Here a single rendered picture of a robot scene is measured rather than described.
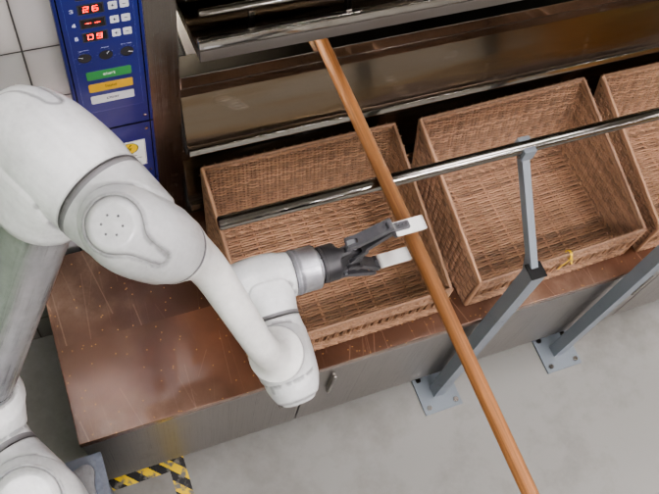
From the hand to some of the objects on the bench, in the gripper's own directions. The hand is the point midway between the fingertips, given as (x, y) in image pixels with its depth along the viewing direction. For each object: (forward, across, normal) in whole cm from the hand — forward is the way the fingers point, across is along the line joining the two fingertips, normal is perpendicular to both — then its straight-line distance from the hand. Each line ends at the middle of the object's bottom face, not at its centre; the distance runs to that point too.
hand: (411, 239), depth 164 cm
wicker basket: (+60, +61, -25) cm, 89 cm away
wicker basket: (-2, +61, -26) cm, 66 cm away
